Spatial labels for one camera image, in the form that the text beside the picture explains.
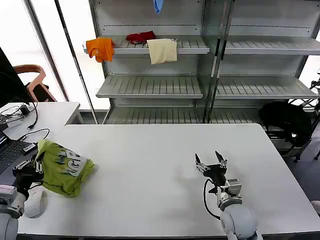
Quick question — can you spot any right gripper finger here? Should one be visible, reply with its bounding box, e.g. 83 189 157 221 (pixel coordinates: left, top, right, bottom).
215 150 229 169
194 153 209 174

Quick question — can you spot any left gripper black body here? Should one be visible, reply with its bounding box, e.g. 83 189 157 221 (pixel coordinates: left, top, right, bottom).
12 165 45 199

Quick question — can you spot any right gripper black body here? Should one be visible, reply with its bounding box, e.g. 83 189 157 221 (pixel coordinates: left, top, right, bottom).
202 163 229 188

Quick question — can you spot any green t-shirt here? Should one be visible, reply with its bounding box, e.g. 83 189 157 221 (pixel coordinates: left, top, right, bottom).
34 139 96 199

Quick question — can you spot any dark grey laptop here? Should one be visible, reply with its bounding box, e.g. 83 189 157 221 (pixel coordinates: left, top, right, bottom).
0 132 36 176

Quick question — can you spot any white computer mouse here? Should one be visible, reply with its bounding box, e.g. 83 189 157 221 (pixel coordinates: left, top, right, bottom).
23 187 48 219

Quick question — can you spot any white power brick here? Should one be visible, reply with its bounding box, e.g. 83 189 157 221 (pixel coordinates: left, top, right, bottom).
5 118 24 129

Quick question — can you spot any grey side desk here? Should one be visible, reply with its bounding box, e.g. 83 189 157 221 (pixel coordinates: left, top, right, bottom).
0 101 81 141

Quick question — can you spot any black office chair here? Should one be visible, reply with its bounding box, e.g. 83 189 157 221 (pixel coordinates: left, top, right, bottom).
257 101 314 163

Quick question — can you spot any black monitor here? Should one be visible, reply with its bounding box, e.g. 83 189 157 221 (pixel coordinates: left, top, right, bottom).
0 46 31 106

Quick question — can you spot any empty grey shelf rack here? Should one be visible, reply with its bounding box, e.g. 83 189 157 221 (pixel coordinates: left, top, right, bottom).
202 0 320 125

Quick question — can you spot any brown wooden chair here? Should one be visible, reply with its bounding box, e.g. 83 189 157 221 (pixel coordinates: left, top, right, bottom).
13 64 57 103

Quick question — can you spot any grey shelf rack with clothes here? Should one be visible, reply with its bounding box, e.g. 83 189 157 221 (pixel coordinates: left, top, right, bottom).
82 0 211 125

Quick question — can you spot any slanted metal pole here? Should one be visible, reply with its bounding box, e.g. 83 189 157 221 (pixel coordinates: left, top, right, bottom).
54 0 99 125

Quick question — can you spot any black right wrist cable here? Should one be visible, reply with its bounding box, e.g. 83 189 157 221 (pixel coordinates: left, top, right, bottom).
203 177 222 221

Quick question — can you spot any black dongle cable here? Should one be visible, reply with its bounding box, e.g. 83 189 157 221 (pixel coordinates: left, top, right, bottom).
19 127 51 146

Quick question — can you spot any black adapter cable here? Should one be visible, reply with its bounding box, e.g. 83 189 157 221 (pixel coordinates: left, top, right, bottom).
26 101 39 131

